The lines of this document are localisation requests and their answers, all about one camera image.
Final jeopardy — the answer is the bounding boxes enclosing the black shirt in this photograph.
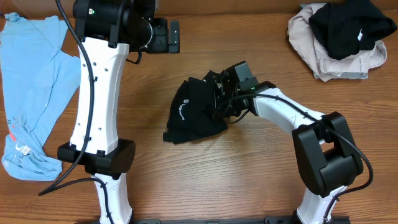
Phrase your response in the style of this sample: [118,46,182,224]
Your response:
[163,77,228,144]

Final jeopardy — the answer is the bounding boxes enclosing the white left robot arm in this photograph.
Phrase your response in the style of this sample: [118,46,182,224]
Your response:
[57,0,180,223]

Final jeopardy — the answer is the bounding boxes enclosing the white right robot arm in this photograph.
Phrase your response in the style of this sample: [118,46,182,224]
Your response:
[204,71,363,223]

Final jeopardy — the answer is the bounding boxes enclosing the beige garment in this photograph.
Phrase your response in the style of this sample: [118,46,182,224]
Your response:
[287,3,387,82]

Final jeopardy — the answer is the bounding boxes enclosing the light blue t-shirt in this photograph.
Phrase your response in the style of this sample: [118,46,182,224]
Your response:
[1,12,80,181]

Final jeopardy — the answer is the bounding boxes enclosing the black folded garment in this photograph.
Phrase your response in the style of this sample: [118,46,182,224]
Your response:
[309,0,397,60]

